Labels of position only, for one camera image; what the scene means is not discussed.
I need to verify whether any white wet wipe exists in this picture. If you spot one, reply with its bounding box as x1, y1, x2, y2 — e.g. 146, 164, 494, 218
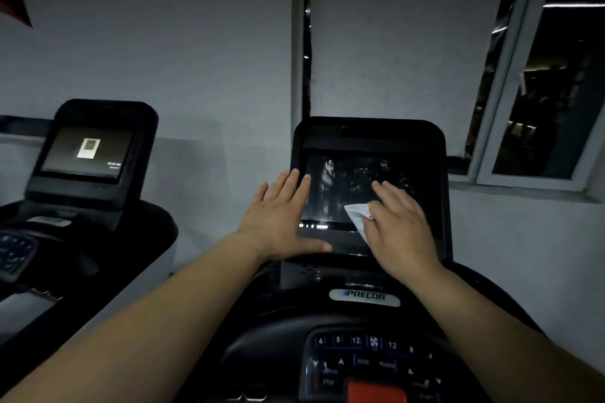
343, 203, 375, 246

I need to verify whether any person's right forearm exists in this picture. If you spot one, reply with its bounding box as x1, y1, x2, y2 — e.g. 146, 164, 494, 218
406, 263, 605, 403

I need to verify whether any person's left hand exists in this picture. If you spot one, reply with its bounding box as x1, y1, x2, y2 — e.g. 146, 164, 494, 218
234, 169, 333, 263

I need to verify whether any white framed window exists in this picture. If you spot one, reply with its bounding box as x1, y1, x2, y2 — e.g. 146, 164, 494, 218
291, 0, 605, 193

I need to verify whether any person's left forearm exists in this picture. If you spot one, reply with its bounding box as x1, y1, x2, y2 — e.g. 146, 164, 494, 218
0, 232, 268, 403

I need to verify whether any person's right hand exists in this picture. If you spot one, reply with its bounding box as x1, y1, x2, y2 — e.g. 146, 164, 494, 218
361, 180, 443, 283

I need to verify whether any white paper window cover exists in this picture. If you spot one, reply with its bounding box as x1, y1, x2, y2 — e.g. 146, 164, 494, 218
309, 0, 507, 158

